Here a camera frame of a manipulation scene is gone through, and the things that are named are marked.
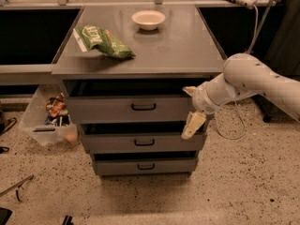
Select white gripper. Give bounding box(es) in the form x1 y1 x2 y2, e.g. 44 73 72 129
181 82 218 140

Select grey top drawer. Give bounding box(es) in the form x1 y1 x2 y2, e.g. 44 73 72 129
63 78 203 124

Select grey drawer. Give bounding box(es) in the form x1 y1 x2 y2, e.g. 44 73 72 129
91 151 198 176
63 78 203 124
79 121 207 154

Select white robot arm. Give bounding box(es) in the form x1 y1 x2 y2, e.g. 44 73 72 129
181 53 300 140

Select grey drawer cabinet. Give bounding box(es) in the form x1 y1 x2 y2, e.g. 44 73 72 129
51 5 232 179

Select grey middle drawer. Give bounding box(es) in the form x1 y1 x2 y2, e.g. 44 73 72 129
79 121 207 154

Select grey bottom drawer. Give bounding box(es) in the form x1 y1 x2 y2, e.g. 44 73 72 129
91 151 198 176

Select white bowl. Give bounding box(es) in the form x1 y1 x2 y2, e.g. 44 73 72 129
131 10 165 31

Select green chip bag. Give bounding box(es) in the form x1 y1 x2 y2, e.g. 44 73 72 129
73 25 135 60

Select colourful snack packets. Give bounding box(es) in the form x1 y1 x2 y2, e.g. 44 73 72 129
45 93 69 127

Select clear plastic bin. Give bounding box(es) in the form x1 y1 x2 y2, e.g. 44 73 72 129
19 84 78 145

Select black object at bottom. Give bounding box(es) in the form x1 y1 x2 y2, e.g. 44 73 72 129
62 216 74 225

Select grey metal rod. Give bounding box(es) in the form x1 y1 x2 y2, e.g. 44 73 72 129
0 174 34 197

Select black device corner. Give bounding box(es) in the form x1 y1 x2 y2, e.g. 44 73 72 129
0 207 12 225

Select white cable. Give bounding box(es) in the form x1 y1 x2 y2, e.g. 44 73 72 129
214 4 261 141

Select black cable on floor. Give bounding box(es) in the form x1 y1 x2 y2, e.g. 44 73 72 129
0 117 19 155

